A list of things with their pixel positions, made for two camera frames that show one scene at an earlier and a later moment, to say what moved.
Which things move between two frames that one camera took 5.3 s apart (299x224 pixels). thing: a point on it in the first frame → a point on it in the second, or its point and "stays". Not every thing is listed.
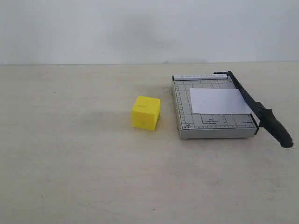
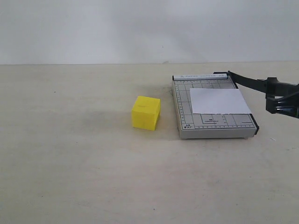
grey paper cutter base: [192, 125] stays
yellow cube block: [145, 113] stays
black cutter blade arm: [262, 116] → [270, 86]
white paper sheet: [217, 101] stays
